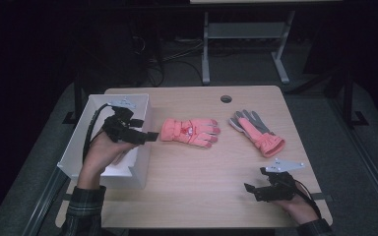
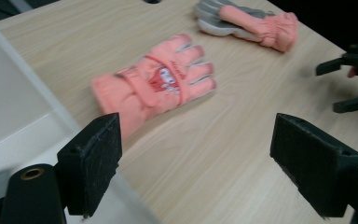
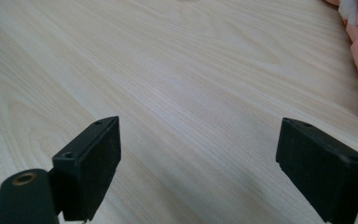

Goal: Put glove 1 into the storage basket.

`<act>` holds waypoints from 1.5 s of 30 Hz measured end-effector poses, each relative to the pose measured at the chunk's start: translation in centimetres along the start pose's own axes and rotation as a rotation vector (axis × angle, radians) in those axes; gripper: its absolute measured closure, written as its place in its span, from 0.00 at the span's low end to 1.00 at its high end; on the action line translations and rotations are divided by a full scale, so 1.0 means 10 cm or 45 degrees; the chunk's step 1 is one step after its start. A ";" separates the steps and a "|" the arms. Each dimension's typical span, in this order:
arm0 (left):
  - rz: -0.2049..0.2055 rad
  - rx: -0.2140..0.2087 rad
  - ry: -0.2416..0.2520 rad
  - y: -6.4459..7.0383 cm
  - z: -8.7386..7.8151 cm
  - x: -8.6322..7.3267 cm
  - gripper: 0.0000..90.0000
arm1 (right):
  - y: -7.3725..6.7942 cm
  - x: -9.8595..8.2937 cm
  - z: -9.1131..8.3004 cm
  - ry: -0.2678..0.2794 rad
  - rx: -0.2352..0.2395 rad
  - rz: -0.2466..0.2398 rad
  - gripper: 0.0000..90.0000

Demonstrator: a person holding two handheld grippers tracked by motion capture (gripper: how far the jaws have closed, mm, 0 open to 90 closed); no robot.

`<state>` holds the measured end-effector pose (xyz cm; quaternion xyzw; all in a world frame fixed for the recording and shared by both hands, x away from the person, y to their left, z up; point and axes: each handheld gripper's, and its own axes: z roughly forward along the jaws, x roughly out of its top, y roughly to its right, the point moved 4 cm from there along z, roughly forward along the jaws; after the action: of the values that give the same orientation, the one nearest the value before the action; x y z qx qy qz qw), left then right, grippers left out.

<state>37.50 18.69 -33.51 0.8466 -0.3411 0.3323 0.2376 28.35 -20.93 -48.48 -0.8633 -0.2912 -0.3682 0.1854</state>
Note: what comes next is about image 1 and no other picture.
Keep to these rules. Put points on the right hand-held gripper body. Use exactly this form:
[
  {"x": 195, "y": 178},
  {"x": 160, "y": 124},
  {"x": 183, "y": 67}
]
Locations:
[{"x": 275, "y": 187}]

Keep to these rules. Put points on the black tape strip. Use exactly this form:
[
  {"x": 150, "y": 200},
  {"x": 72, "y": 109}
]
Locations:
[
  {"x": 321, "y": 197},
  {"x": 67, "y": 197}
]

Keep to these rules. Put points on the person's left hand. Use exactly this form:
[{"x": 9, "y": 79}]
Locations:
[{"x": 98, "y": 157}]

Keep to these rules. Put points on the coral ski glove with print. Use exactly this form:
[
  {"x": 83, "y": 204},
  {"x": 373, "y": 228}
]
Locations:
[{"x": 183, "y": 132}]

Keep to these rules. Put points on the white storage box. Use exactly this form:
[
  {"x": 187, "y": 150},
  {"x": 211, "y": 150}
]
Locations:
[{"x": 78, "y": 144}]

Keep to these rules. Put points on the grey metal stand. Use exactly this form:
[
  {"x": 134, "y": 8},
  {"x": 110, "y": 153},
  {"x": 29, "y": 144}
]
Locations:
[{"x": 242, "y": 30}]

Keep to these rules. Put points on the person's right hand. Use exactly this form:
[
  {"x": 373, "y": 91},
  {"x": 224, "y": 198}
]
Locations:
[{"x": 297, "y": 209}]

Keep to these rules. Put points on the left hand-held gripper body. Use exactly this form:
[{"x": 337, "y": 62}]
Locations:
[{"x": 121, "y": 129}]

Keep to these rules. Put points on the black stand leg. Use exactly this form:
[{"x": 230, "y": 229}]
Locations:
[
  {"x": 348, "y": 98},
  {"x": 77, "y": 101}
]

